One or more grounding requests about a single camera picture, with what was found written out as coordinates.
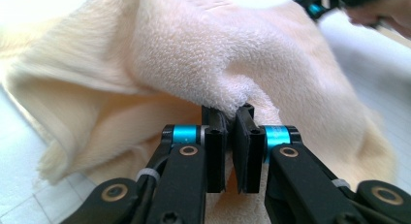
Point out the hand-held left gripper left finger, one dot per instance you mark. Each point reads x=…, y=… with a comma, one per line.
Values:
x=185, y=178

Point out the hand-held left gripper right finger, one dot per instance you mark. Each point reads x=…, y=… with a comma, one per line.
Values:
x=290, y=185

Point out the cream terry towel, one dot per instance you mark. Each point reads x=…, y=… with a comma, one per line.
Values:
x=194, y=56

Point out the white grid mat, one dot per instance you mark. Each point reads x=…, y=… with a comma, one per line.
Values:
x=19, y=185

